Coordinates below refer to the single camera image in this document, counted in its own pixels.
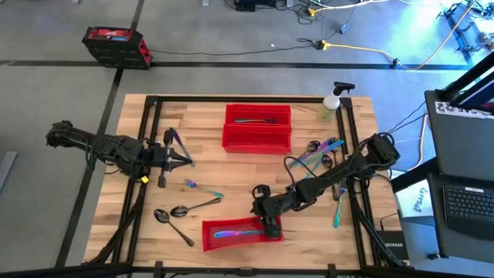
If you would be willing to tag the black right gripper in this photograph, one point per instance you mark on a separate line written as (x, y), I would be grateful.
(270, 204)

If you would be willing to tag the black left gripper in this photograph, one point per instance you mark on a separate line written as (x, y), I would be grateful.
(168, 158)

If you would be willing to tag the red plastic bin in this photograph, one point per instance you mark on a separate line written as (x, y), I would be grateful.
(231, 241)
(256, 141)
(256, 110)

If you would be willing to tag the spray bottle with yellow label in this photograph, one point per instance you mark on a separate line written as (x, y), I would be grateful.
(331, 104)

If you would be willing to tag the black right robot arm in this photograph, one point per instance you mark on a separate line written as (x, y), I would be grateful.
(328, 179)

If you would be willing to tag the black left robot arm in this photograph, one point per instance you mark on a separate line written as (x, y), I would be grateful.
(116, 150)

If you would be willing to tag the dark metal spoon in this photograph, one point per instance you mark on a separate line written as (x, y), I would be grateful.
(162, 216)
(313, 146)
(181, 211)
(327, 160)

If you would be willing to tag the iridescent cutlery piece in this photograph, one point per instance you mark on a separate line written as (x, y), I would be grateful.
(314, 168)

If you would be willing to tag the red and black toolbox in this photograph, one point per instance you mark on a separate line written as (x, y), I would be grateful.
(116, 54)

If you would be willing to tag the white box with handwriting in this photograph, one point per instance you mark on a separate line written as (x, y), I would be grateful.
(413, 201)

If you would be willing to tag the white desk foot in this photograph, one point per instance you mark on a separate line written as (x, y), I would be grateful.
(206, 2)

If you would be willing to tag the small black mouse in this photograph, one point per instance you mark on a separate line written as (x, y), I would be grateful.
(433, 256)

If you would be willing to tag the black floor computer box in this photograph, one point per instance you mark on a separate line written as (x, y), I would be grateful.
(247, 4)

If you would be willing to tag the black laptop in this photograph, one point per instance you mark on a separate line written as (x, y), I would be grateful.
(463, 154)

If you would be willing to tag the small black adapter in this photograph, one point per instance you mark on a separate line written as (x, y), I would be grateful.
(344, 28)

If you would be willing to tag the black slanted stand beam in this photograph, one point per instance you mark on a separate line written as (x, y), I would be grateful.
(471, 77)

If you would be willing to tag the black floor stand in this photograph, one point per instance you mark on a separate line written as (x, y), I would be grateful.
(461, 34)

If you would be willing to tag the black metal table frame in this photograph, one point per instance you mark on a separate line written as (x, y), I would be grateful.
(247, 99)

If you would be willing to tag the black Netgear network switch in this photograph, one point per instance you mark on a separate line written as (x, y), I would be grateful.
(393, 247)

